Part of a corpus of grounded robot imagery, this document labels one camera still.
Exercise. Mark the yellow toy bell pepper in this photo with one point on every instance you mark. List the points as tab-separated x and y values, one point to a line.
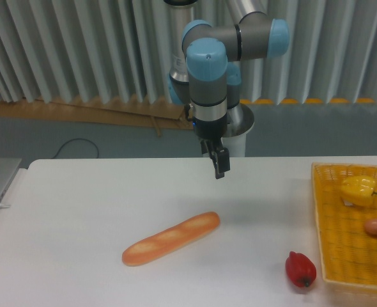
358	190

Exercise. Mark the yellow woven basket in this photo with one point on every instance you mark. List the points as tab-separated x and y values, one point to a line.
348	254

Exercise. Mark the brown toy egg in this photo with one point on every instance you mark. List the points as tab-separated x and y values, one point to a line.
370	227

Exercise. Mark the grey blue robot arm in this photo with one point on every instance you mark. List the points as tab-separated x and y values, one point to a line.
204	76

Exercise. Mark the red toy bell pepper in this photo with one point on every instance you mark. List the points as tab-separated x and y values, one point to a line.
300	270

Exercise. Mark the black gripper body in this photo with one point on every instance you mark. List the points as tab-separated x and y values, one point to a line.
210	130

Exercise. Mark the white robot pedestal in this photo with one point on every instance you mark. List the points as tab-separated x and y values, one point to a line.
240	121

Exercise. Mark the brown cardboard sheet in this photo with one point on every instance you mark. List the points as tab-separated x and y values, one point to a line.
159	115

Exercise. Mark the toy baguette bread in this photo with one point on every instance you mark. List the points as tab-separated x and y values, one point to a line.
171	239

